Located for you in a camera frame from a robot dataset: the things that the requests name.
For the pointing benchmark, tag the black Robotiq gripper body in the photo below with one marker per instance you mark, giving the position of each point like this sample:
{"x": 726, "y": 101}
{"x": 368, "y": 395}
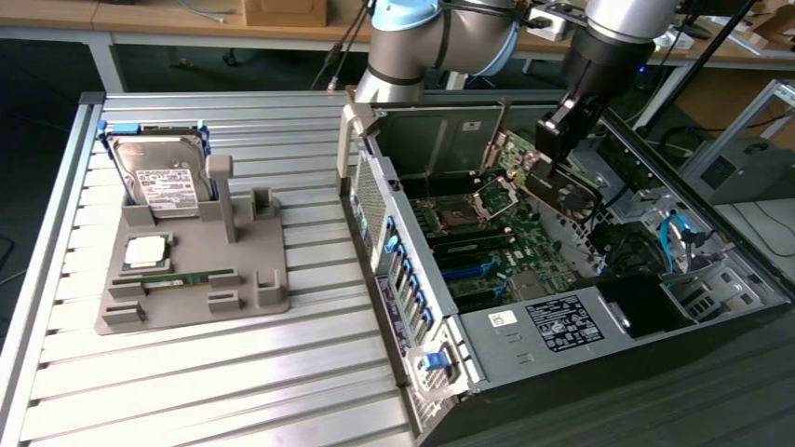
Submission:
{"x": 601, "y": 70}

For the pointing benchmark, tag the expansion card with bracket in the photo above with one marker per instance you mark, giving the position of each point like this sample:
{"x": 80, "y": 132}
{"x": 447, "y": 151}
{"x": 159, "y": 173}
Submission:
{"x": 573, "y": 198}

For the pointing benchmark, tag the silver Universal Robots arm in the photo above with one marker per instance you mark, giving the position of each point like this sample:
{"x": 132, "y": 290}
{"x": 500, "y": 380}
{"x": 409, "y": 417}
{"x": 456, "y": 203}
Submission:
{"x": 403, "y": 42}

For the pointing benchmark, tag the metal disk bay cage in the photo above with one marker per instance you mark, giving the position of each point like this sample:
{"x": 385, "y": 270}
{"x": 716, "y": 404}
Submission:
{"x": 615, "y": 179}

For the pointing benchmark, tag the white flat device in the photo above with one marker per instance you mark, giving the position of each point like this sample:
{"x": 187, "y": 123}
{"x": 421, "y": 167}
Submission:
{"x": 676, "y": 42}

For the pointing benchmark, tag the metal socket cover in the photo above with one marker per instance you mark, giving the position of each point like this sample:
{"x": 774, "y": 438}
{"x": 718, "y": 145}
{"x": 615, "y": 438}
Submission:
{"x": 496, "y": 198}

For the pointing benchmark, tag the black monitor with stand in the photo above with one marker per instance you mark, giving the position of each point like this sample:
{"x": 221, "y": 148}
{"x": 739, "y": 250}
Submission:
{"x": 695, "y": 30}

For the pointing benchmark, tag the black slanted pole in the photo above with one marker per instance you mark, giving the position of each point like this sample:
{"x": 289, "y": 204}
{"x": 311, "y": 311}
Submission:
{"x": 710, "y": 46}

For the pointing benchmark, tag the cluttered wooden desk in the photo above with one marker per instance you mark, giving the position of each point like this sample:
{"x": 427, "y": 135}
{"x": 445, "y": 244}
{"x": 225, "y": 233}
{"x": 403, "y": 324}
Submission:
{"x": 739, "y": 56}

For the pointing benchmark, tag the CPU socket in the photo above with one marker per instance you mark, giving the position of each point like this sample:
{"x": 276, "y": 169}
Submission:
{"x": 456, "y": 216}

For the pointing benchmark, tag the green motherboard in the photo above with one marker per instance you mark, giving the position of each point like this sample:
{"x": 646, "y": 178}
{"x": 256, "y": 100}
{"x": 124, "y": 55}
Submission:
{"x": 528, "y": 261}

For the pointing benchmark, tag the brown cardboard box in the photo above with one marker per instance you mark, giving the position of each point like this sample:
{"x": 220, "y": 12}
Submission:
{"x": 776, "y": 28}

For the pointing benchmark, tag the blue expansion slot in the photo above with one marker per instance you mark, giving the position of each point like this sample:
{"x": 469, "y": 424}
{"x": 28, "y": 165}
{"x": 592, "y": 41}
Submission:
{"x": 481, "y": 269}

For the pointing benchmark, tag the grey computer tower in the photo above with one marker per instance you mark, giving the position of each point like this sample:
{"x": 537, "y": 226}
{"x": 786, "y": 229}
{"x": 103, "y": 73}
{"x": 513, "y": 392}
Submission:
{"x": 746, "y": 172}

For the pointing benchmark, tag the black fan shroud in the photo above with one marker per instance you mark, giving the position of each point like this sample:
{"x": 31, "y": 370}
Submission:
{"x": 639, "y": 307}

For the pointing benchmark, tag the grey power supply unit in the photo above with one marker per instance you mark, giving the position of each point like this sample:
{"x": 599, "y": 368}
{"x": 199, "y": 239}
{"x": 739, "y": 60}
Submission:
{"x": 496, "y": 344}

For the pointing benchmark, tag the black open PC case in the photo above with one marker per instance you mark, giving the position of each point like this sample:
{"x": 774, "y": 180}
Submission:
{"x": 620, "y": 372}

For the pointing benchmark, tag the blue case latch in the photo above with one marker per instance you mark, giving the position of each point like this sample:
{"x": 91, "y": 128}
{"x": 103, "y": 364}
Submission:
{"x": 431, "y": 362}

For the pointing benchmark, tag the grey parts rack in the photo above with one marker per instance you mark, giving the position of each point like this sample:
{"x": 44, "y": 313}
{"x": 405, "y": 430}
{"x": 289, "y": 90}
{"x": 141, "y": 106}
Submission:
{"x": 204, "y": 261}

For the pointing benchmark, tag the hard disk drive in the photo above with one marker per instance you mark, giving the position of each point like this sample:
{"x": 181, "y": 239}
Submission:
{"x": 161, "y": 167}

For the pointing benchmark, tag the green RAM stick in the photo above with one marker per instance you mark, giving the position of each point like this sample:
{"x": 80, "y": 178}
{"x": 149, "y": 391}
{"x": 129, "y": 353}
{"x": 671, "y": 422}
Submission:
{"x": 180, "y": 279}

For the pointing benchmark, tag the silver CPU chip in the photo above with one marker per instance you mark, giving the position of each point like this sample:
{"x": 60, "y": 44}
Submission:
{"x": 145, "y": 251}

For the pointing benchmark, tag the long wooden desk grey legs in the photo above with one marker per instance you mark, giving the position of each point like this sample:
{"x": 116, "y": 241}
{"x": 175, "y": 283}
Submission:
{"x": 61, "y": 18}

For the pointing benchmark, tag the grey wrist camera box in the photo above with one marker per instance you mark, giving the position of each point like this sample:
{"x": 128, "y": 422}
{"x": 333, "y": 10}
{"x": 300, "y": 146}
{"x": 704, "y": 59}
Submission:
{"x": 552, "y": 23}

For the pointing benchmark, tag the aluminium profile frame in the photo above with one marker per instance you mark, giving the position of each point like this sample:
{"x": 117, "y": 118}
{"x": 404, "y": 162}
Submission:
{"x": 770, "y": 93}

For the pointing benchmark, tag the grey case stop bracket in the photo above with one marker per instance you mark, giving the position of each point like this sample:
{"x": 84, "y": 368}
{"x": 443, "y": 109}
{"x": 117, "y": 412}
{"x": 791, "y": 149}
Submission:
{"x": 343, "y": 139}

